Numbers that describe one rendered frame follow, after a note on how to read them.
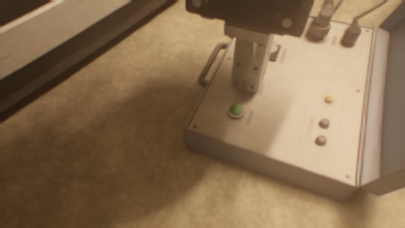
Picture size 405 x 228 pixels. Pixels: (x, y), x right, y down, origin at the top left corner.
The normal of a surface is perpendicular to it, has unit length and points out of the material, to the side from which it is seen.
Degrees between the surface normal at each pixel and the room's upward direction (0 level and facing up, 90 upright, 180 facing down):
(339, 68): 0
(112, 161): 0
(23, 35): 90
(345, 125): 0
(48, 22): 90
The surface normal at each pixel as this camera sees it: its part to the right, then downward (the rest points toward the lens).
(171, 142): 0.00, -0.60
